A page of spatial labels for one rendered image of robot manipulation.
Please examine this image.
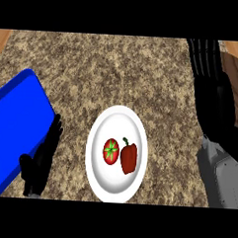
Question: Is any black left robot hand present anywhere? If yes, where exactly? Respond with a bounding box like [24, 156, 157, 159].
[16, 111, 65, 198]

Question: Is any brown wooden bowl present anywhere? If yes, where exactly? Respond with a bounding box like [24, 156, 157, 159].
[216, 51, 238, 132]

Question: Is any blue cutting board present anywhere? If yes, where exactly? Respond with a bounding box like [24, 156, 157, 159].
[0, 66, 59, 200]

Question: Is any red bell pepper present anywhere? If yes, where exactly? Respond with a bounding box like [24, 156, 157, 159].
[119, 136, 139, 176]

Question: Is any red tomato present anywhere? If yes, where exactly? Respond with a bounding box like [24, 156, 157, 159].
[102, 137, 120, 167]

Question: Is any white round plate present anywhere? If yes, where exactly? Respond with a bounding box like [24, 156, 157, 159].
[82, 103, 151, 205]

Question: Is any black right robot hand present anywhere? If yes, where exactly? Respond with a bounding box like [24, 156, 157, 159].
[180, 38, 238, 163]

